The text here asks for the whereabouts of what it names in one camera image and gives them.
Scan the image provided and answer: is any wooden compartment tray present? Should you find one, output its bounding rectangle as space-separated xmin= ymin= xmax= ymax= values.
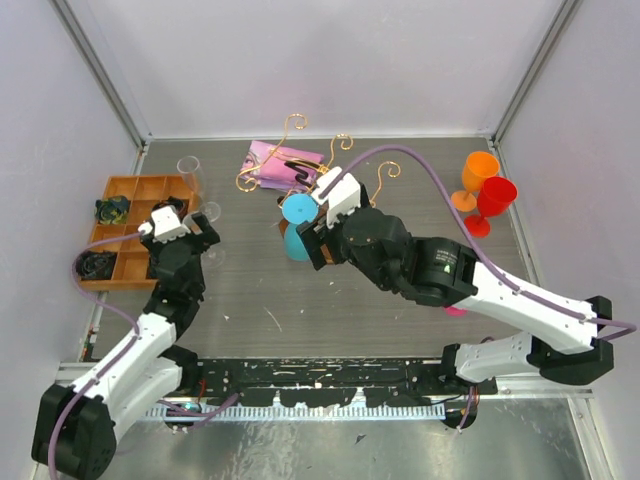
xmin=79 ymin=174 xmax=197 ymax=292

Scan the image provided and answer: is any blue wine glass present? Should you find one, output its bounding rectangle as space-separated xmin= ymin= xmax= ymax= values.
xmin=282 ymin=193 xmax=319 ymax=262

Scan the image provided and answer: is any gold wire wine glass rack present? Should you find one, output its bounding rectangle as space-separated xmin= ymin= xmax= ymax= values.
xmin=235 ymin=113 xmax=402 ymax=211

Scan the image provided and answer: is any clear tall wine glass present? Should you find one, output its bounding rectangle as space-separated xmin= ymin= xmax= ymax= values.
xmin=176 ymin=156 xmax=221 ymax=223

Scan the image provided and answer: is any pink wine glass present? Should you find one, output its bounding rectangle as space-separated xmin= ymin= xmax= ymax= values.
xmin=444 ymin=306 xmax=467 ymax=317

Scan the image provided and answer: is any orange wine glass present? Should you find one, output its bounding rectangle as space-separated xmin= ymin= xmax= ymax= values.
xmin=450 ymin=151 xmax=500 ymax=212

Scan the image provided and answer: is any red wine glass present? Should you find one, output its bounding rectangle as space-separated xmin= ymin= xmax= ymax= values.
xmin=464 ymin=176 xmax=518 ymax=238

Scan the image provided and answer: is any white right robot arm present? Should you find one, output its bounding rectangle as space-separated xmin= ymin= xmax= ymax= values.
xmin=297 ymin=167 xmax=614 ymax=394

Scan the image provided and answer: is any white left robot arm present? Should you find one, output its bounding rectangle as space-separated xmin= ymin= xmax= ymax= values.
xmin=31 ymin=205 xmax=220 ymax=479

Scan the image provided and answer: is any dark green rolled cloth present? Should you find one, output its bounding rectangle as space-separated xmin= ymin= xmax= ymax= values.
xmin=151 ymin=196 xmax=189 ymax=221

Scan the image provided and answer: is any dark floral rolled cloth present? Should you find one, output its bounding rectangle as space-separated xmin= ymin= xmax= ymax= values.
xmin=94 ymin=195 xmax=131 ymax=225

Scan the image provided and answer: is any black orange rolled cloth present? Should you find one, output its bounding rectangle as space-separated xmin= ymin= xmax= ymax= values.
xmin=74 ymin=251 xmax=117 ymax=281

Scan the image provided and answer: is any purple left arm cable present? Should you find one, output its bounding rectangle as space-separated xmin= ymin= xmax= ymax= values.
xmin=47 ymin=226 xmax=241 ymax=476

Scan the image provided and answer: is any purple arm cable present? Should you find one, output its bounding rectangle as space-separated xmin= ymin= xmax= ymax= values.
xmin=323 ymin=144 xmax=638 ymax=431
xmin=47 ymin=226 xmax=241 ymax=476

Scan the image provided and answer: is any aluminium frame rail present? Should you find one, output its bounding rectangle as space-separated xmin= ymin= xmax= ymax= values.
xmin=48 ymin=356 xmax=596 ymax=423

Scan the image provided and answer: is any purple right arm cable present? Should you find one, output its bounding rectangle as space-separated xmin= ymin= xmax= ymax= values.
xmin=323 ymin=144 xmax=638 ymax=431

